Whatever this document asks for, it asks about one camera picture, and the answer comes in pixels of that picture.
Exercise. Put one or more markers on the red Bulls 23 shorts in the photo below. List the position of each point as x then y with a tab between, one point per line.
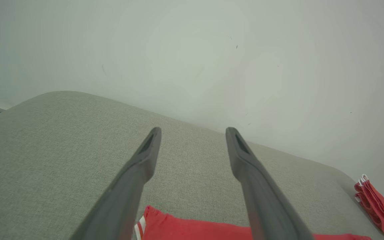
378	206

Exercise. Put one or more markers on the red jersey with white label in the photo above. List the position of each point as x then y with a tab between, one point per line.
195	228

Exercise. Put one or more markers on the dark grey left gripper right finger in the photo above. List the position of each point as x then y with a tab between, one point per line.
265	206

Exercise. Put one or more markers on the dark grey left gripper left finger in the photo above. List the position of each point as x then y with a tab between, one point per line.
125	206

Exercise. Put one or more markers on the grey fabric sofa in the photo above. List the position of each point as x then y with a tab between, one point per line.
62	150

